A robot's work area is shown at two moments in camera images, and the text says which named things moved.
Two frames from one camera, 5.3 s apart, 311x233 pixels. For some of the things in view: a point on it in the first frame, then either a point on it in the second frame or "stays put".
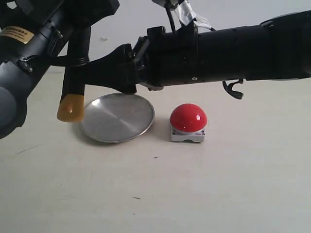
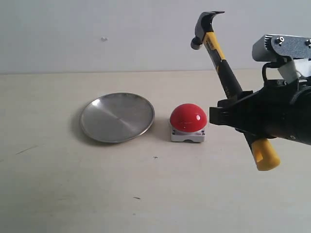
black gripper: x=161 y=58 -> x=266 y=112
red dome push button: x=188 y=121 stays put
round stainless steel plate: x=117 y=117 stays put
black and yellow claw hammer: x=72 y=104 -> x=265 y=156
